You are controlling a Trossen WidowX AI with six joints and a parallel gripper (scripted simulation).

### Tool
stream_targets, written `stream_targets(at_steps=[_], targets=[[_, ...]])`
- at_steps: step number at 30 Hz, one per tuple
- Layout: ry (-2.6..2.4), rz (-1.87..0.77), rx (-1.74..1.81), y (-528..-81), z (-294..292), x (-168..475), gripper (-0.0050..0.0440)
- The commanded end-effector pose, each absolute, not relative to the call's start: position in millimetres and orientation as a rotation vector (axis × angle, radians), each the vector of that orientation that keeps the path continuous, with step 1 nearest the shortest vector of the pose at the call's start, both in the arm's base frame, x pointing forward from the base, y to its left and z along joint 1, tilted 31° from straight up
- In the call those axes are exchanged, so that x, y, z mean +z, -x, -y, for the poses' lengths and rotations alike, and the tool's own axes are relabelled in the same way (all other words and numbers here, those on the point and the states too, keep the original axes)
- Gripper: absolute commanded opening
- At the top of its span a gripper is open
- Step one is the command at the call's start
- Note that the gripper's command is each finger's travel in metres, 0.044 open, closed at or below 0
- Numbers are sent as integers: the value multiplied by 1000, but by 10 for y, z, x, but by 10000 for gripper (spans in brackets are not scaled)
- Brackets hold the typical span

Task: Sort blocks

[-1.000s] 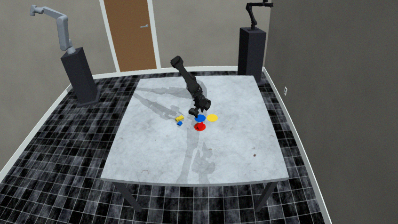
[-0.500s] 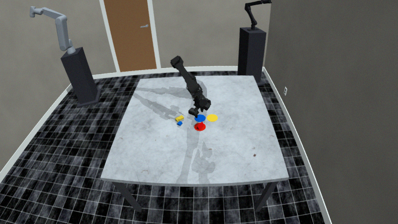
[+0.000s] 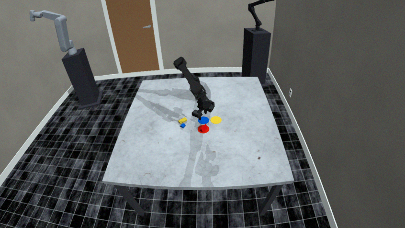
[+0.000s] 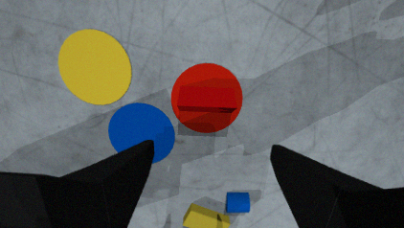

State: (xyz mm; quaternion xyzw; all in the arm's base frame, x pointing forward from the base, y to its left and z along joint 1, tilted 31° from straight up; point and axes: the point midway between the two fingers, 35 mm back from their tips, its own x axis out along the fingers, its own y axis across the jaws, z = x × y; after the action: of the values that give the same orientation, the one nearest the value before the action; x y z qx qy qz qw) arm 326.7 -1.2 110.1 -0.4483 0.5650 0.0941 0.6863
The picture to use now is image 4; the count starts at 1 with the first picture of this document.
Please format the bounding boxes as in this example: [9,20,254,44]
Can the red circle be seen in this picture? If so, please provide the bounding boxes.
[171,63,243,133]

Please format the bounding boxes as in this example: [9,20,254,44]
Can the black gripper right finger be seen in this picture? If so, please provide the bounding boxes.
[270,145,404,228]

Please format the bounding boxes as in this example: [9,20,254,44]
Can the blue half-round block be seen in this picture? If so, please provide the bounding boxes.
[226,193,250,213]

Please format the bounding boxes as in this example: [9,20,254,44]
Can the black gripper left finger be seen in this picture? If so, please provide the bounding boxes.
[0,140,154,228]

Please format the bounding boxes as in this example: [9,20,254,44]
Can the yellow circle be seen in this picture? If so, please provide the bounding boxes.
[58,29,132,105]

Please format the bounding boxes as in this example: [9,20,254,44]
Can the yellow block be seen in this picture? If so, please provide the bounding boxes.
[183,203,231,228]

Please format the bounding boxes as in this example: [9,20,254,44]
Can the blue circle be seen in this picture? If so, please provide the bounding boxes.
[108,103,175,164]

